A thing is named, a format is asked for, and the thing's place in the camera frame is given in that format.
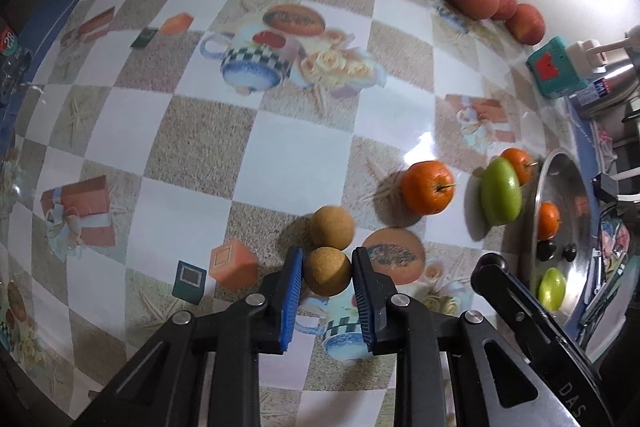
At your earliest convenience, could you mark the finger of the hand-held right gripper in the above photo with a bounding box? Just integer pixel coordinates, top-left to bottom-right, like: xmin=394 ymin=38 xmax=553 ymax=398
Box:
xmin=472 ymin=253 xmax=561 ymax=358

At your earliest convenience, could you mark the brown longan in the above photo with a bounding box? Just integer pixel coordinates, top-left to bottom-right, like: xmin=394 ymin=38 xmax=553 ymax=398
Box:
xmin=304 ymin=247 xmax=352 ymax=298
xmin=310 ymin=205 xmax=354 ymax=251

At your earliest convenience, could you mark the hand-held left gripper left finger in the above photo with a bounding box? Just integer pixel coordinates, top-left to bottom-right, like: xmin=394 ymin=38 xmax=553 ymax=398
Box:
xmin=75 ymin=248 xmax=305 ymax=427

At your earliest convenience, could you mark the clear plastic packet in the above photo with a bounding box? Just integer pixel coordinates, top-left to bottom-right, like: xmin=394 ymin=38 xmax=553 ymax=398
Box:
xmin=0 ymin=22 xmax=36 ymax=108

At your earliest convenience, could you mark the pink floral packet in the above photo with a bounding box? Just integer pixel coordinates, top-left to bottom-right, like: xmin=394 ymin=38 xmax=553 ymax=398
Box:
xmin=597 ymin=217 xmax=632 ymax=268

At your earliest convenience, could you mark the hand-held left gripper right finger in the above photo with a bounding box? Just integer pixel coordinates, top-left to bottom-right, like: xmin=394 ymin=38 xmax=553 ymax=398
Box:
xmin=351 ymin=247 xmax=576 ymax=427

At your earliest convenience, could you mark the orange tangerine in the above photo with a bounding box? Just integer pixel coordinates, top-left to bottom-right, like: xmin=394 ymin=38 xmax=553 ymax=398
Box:
xmin=500 ymin=148 xmax=533 ymax=185
xmin=401 ymin=161 xmax=456 ymax=215
xmin=537 ymin=202 xmax=561 ymax=240

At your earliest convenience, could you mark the green mango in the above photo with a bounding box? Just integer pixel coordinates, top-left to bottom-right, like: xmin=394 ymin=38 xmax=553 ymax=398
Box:
xmin=480 ymin=158 xmax=523 ymax=227

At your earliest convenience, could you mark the teal plastic box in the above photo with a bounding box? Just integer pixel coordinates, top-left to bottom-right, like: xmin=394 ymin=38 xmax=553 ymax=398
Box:
xmin=526 ymin=36 xmax=588 ymax=98

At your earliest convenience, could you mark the right red apple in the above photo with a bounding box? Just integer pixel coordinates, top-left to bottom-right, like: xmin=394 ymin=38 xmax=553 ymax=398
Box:
xmin=505 ymin=3 xmax=546 ymax=46

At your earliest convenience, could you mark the large green jujube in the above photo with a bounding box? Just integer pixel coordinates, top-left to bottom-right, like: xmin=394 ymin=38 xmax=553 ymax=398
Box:
xmin=537 ymin=268 xmax=567 ymax=312

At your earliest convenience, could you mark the stainless steel thermos jug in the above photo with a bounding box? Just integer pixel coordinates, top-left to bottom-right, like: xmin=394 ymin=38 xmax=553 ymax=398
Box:
xmin=570 ymin=57 xmax=640 ymax=118

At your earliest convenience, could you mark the round steel basin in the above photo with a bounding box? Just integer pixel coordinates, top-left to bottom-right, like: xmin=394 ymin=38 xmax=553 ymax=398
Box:
xmin=520 ymin=148 xmax=598 ymax=325

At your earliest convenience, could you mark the black charger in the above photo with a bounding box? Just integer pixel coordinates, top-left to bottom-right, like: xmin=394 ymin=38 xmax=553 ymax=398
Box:
xmin=592 ymin=173 xmax=621 ymax=202

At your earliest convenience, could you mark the white power strip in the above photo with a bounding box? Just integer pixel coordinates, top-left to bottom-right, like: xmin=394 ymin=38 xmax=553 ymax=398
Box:
xmin=565 ymin=26 xmax=640 ymax=72

